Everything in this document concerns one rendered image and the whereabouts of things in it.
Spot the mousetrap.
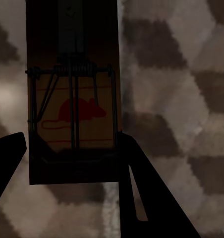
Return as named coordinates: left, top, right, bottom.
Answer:
left=25, top=0, right=122, bottom=185

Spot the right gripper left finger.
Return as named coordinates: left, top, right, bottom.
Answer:
left=0, top=132, right=27, bottom=197

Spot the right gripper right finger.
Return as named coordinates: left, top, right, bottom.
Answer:
left=117, top=132, right=201, bottom=238

